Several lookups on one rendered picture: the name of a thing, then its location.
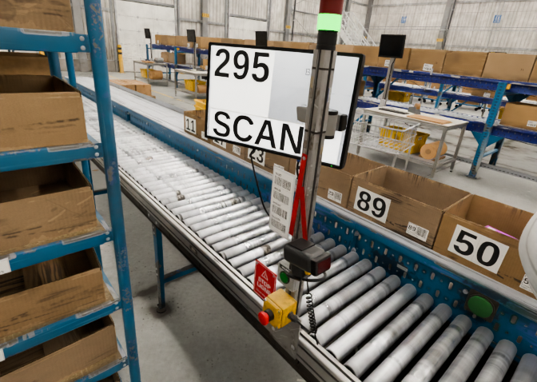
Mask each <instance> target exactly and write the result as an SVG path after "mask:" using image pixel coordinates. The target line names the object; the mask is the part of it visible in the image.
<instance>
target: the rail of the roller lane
mask: <svg viewBox="0 0 537 382"><path fill-rule="evenodd" d="M94 159H95V160H96V161H97V162H98V163H99V164H100V165H101V166H102V167H103V168H104V162H103V157H98V158H94ZM118 169H119V177H120V179H121V181H120V184H121V185H122V186H123V187H124V188H125V189H126V190H127V191H128V192H129V193H130V194H131V195H132V196H133V197H134V198H135V199H136V200H137V201H138V202H139V203H140V204H141V205H142V206H143V207H144V208H145V209H146V210H147V211H148V212H149V213H150V214H151V215H152V216H153V217H154V218H155V219H156V220H157V221H158V222H159V223H160V224H161V225H162V226H163V227H164V228H165V229H166V230H167V231H168V232H169V233H170V234H171V235H172V236H173V237H174V238H175V239H176V240H177V241H178V242H179V243H180V244H181V245H182V246H183V247H184V248H185V249H187V250H188V251H189V252H190V253H191V254H192V255H193V256H194V257H195V258H196V259H197V260H198V261H199V262H200V263H201V264H202V265H203V266H204V267H205V268H206V269H207V270H208V271H209V272H210V273H211V274H212V275H213V276H214V277H215V278H216V279H217V280H218V281H219V282H220V283H221V284H222V285H223V286H224V287H225V288H226V289H227V290H228V291H229V292H230V293H231V294H232V295H233V296H234V297H235V298H236V299H237V300H238V301H239V302H240V303H241V304H242V305H243V306H244V307H245V308H246V309H247V310H248V311H249V312H250V313H251V314H252V315H253V316H254V317H256V318H257V319H258V313H259V312H261V311H263V304H264V300H263V299H262V298H261V297H260V296H258V295H257V294H256V293H255V292H254V291H253V285H252V284H251V283H250V282H248V281H247V280H246V279H245V278H244V277H243V276H242V275H241V274H240V273H239V272H238V271H237V270H235V269H234V268H233V267H232V266H231V265H230V264H228V263H227V262H226V261H225V260H224V259H223V258H222V257H220V256H219V255H218V254H217V253H216V252H215V251H213V250H212V249H211V248H210V247H209V246H208V245H207V244H206V243H205V242H204V241H203V240H202V239H200V238H199V237H198V236H197V235H196V234H195V233H193V232H192V231H191V230H190V229H189V228H188V227H187V226H185V225H184V224H183V223H182V222H181V221H180V220H178V219H177V218H176V217H175V216H174V215H173V214H172V213H171V212H170V211H169V210H168V209H167V208H166V207H164V206H163V205H162V204H161V203H160V202H159V201H157V200H156V199H155V198H154V197H153V196H152V195H150V194H149V193H148V192H147V191H146V190H145V189H143V188H142V187H141V186H140V185H139V184H138V183H137V182H136V181H135V180H134V179H133V178H132V177H131V176H129V175H128V174H127V173H126V172H125V171H124V170H122V169H121V168H120V167H119V166H118ZM296 358H297V359H298V360H299V361H300V362H301V363H302V364H303V365H304V366H305V367H306V368H307V369H308V370H309V371H310V372H311V373H312V374H313V375H314V376H315V377H316V378H317V379H318V380H319V381H320V382H361V381H360V380H359V379H358V378H357V377H356V376H354V375H353V374H352V373H351V372H350V371H349V370H347V369H346V367H345V366H343V365H342V364H341V363H340V362H339V361H338V360H337V359H336V358H335V357H333V356H332V355H331V354H330V353H329V352H328V351H326V350H325V349H324V348H323V347H322V346H321V345H319V344H318V345H317V344H316V341H315V340H314V339H313V338H311V337H310V335H309V334H307V333H306V332H305V331H304V330H303V329H302V328H300V337H299V342H298V348H297V354H296Z"/></svg>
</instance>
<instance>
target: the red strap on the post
mask: <svg viewBox="0 0 537 382"><path fill-rule="evenodd" d="M307 157H308V155H307V154H304V153H302V158H301V163H300V171H299V176H298V181H297V186H296V194H295V199H294V204H293V208H292V217H291V221H290V226H289V231H288V233H289V234H290V235H292V236H293V232H294V227H295V223H296V215H297V210H298V205H299V201H300V212H301V224H302V236H303V239H305V240H308V235H307V223H306V211H305V199H304V187H303V186H302V184H303V179H304V171H305V166H306V161H307Z"/></svg>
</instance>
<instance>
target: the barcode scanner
mask: <svg viewBox="0 0 537 382"><path fill-rule="evenodd" d="M284 259H285V260H286V261H287V262H289V263H290V265H291V271H290V272H288V273H286V276H287V277H289V278H292V279H293V280H296V281H302V278H308V277H310V276H311V274H312V275H313V276H315V277H317V276H319V275H320V274H321V273H324V272H326V271H327V270H329V269H330V268H331V254H330V253H327V252H325V251H324V250H323V249H321V248H319V247H317V246H315V244H314V243H312V242H310V241H307V240H305V239H303V238H300V239H296V240H294V241H290V242H289V243H287V244H285V246H284Z"/></svg>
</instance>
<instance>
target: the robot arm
mask: <svg viewBox="0 0 537 382"><path fill-rule="evenodd" d="M519 257H520V260H521V263H522V266H523V269H524V272H525V273H526V275H527V278H528V284H529V286H530V288H531V291H532V292H533V293H534V295H535V297H536V299H537V212H536V213H535V214H534V215H533V217H532V218H531V219H530V220H529V222H528V223H527V225H526V227H525V228H524V230H523V233H522V235H521V237H520V240H519Z"/></svg>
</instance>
